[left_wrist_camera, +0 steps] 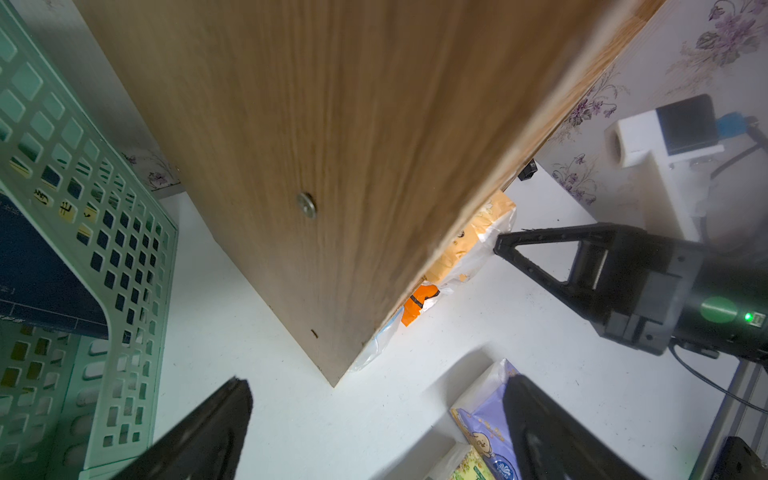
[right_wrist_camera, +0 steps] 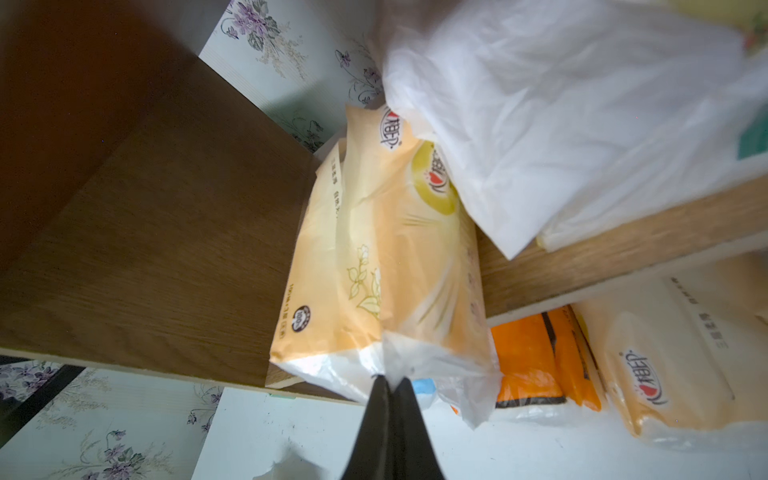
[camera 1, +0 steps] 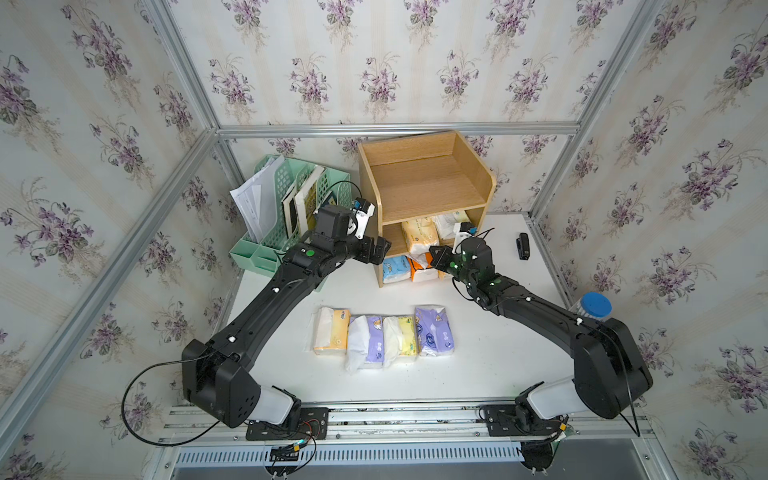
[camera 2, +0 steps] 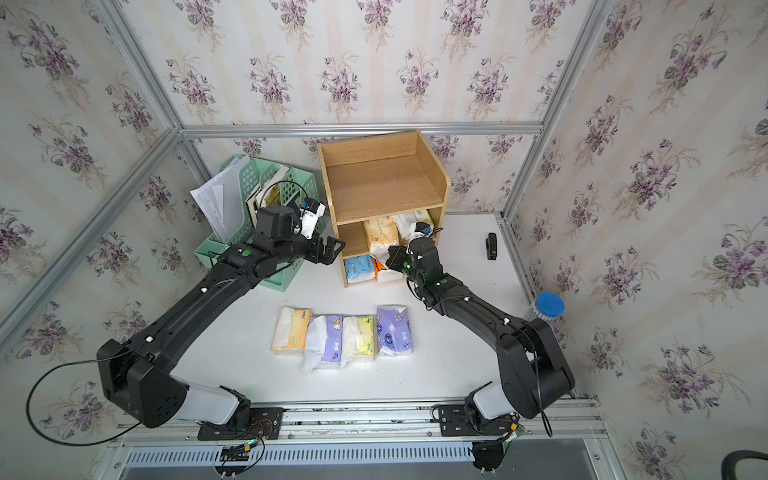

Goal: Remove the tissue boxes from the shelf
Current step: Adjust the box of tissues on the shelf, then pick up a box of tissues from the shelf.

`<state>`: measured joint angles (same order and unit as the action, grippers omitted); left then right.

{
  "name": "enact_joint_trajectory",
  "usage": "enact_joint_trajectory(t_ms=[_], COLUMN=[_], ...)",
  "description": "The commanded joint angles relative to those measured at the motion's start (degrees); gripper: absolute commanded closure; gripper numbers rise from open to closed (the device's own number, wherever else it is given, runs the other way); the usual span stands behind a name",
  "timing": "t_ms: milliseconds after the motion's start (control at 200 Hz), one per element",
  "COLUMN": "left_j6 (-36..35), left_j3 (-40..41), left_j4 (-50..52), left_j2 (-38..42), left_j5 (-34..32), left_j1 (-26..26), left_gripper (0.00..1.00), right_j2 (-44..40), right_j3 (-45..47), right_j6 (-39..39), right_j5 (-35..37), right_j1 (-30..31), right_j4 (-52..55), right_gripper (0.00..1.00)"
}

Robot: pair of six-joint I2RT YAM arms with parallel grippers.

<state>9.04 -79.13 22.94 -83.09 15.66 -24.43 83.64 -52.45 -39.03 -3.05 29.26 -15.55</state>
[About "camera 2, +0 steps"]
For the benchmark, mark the small black stapler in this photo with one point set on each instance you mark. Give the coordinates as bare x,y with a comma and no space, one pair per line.
491,245

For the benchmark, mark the purple wet wipes pack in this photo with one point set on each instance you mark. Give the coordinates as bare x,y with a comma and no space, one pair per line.
394,335

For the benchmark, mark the blue tissue pack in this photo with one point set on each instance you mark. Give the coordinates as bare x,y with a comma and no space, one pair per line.
359,269

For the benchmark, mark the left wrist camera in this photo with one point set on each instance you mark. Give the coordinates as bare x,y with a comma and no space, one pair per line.
311,212

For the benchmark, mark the orange white tissue pack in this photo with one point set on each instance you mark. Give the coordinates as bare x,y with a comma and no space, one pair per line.
384,274

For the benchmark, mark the wooden three-tier shelf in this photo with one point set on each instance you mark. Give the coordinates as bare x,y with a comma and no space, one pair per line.
378,176

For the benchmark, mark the purple white tissue pack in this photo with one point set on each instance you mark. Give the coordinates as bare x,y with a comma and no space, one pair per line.
323,343

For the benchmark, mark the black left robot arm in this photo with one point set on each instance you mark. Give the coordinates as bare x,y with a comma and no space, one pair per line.
136,374

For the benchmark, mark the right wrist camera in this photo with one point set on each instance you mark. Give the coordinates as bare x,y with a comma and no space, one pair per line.
420,229

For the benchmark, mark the green plastic file organizer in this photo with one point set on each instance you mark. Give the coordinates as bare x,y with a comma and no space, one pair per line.
274,248

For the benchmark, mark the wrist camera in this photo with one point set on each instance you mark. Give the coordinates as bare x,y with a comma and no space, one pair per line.
311,212
420,229

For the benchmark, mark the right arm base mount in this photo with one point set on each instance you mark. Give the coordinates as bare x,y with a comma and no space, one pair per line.
474,417

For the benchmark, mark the aluminium rail frame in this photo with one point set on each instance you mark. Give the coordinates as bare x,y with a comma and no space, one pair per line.
319,434

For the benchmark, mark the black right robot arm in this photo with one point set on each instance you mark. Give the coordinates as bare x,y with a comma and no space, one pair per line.
533,370

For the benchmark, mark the yellow cover book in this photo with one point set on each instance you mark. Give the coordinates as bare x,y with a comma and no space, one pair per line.
270,193

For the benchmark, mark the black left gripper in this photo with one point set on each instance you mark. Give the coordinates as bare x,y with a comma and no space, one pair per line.
328,256

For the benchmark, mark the white green tissue pack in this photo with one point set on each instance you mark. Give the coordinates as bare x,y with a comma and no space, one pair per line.
404,220

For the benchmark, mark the green yellow tissue pack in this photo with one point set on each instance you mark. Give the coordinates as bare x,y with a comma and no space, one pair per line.
359,340

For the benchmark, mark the orange yellow tissue pack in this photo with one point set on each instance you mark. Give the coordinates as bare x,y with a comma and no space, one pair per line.
291,331

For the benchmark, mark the blue-capped straw tube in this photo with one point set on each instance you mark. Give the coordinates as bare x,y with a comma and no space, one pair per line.
547,306

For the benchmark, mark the white cover book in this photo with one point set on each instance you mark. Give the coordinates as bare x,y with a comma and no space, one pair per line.
251,204

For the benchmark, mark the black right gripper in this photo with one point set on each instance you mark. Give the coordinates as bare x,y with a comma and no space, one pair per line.
395,256

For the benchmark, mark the white paper stack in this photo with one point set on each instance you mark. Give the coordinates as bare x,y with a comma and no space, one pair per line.
221,201

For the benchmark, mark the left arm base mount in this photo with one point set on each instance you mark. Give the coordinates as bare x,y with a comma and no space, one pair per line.
246,424

